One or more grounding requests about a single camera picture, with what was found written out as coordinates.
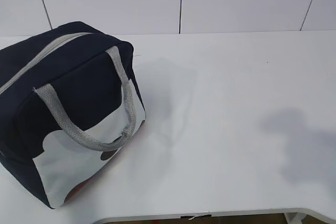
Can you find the navy blue lunch bag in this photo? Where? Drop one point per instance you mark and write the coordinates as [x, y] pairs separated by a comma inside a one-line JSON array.
[[69, 103]]

